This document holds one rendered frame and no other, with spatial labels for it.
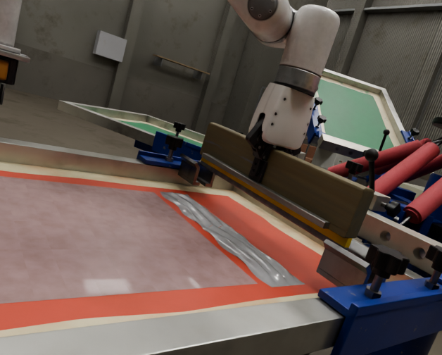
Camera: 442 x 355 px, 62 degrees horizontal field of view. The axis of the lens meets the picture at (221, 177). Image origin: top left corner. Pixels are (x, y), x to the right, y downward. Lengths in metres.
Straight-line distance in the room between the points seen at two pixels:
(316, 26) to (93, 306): 0.51
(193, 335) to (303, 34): 0.49
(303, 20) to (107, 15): 10.30
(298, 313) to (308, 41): 0.42
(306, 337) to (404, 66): 10.49
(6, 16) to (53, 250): 0.64
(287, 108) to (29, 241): 0.43
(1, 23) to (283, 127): 0.65
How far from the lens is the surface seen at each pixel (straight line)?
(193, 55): 11.76
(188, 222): 0.65
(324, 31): 0.65
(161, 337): 0.30
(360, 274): 0.52
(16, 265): 0.43
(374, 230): 0.79
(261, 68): 11.82
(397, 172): 1.13
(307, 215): 0.57
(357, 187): 0.54
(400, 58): 10.96
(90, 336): 0.29
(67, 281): 0.41
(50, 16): 10.61
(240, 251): 0.57
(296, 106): 0.65
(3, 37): 0.98
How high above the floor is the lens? 1.17
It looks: 11 degrees down
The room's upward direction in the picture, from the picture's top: 17 degrees clockwise
